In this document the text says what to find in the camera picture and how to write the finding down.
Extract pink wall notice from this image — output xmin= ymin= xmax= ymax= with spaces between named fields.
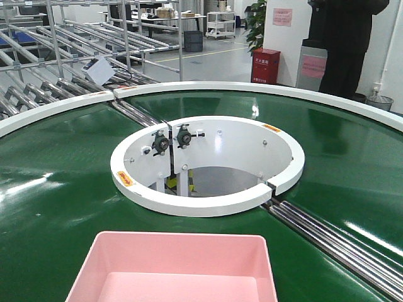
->
xmin=273 ymin=8 xmax=293 ymax=26

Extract white inner conveyor ring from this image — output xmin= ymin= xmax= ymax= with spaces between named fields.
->
xmin=110 ymin=115 xmax=306 ymax=218

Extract white wheeled cart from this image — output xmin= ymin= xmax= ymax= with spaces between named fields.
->
xmin=205 ymin=11 xmax=236 ymax=39

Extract black plastic crate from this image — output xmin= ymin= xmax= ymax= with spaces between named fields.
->
xmin=184 ymin=31 xmax=203 ymax=52

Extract person in dark clothes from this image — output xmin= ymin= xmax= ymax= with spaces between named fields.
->
xmin=311 ymin=0 xmax=390 ymax=101

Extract steel transfer rollers right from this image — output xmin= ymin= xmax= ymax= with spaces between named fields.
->
xmin=261 ymin=198 xmax=402 ymax=301

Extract steel transfer rollers left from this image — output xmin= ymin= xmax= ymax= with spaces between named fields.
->
xmin=109 ymin=99 xmax=161 ymax=127

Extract grey floor stand unit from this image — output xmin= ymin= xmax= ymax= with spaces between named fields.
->
xmin=296 ymin=39 xmax=327 ymax=91

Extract grey mesh waste bin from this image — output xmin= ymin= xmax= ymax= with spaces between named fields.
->
xmin=366 ymin=95 xmax=394 ymax=111

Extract left black bearing block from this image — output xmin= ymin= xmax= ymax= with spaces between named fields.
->
xmin=152 ymin=130 xmax=169 ymax=156

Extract long office table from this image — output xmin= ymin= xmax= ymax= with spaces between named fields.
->
xmin=126 ymin=13 xmax=207 ymax=38

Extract pink plastic bin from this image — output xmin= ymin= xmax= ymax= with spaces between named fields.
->
xmin=67 ymin=232 xmax=277 ymax=301

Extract red fire extinguisher cabinet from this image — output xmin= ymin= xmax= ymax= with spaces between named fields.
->
xmin=251 ymin=48 xmax=281 ymax=84

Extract green potted plant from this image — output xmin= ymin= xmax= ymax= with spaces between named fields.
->
xmin=246 ymin=0 xmax=267 ymax=53

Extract white control box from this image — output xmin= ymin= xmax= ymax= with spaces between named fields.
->
xmin=81 ymin=56 xmax=115 ymax=86

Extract metal roller flow rack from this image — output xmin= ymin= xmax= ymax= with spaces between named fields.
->
xmin=1 ymin=1 xmax=183 ymax=119

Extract white outer conveyor rim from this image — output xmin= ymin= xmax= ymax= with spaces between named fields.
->
xmin=1 ymin=81 xmax=402 ymax=137

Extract right black bearing block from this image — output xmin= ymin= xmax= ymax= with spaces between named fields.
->
xmin=176 ymin=124 xmax=191 ymax=149

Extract steel transfer rollers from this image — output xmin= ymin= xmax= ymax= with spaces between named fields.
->
xmin=261 ymin=198 xmax=402 ymax=301
xmin=109 ymin=99 xmax=161 ymax=127

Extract black bearing block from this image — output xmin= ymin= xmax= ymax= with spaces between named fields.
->
xmin=176 ymin=124 xmax=191 ymax=149
xmin=152 ymin=130 xmax=169 ymax=156

